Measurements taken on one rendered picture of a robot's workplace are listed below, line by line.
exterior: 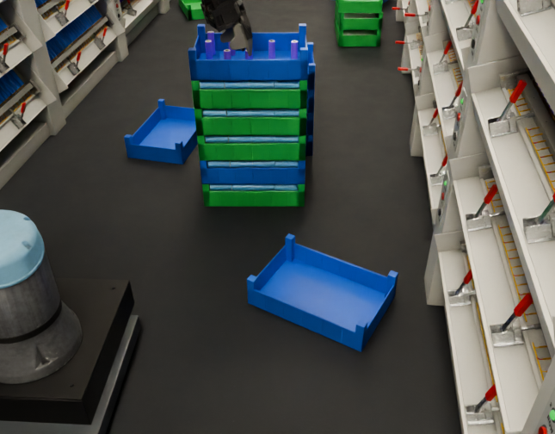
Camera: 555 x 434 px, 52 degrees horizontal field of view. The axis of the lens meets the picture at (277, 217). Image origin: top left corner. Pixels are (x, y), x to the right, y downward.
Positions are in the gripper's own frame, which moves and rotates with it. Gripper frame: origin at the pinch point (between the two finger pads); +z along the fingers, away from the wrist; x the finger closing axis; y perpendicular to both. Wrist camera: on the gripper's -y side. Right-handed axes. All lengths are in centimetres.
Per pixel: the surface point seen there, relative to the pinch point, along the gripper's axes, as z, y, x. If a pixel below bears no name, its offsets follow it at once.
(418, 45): 51, -82, -37
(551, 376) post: -10, 19, 109
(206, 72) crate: 2.3, 12.0, -2.4
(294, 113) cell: 18.9, -4.4, 8.4
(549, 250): -10, 6, 98
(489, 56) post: -9, -21, 61
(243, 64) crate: 2.3, 3.2, 2.5
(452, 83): 22, -42, 27
